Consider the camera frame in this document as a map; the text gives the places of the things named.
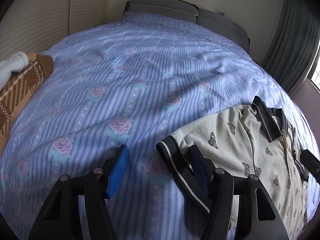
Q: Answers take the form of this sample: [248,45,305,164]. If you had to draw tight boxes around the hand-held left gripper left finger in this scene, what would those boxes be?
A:
[27,144,130,240]

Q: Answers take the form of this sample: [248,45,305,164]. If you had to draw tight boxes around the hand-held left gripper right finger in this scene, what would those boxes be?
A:
[189,144,290,240]

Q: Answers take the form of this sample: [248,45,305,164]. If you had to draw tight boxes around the blue striped floral bedsheet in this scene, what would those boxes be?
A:
[0,12,318,240]

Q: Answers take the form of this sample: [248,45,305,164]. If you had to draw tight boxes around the cream printed polo shirt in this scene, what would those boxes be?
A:
[156,95,317,240]

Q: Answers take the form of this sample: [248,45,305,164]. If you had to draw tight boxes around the window with grille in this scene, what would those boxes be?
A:
[309,52,320,90]

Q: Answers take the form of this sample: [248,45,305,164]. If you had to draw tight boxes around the white garment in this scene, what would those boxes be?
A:
[0,52,28,87]

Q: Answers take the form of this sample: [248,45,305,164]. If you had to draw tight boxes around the cream wardrobe doors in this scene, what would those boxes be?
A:
[0,0,113,60]

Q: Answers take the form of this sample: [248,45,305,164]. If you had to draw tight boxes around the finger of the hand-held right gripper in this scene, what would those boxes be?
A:
[299,149,320,181]

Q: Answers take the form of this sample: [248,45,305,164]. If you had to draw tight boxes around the grey-green curtain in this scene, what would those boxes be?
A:
[260,0,320,94]

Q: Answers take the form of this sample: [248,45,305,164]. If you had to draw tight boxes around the grey padded headboard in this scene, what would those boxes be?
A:
[122,0,251,49]

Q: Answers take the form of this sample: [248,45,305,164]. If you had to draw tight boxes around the brown plaid sweater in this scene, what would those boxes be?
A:
[0,52,55,155]

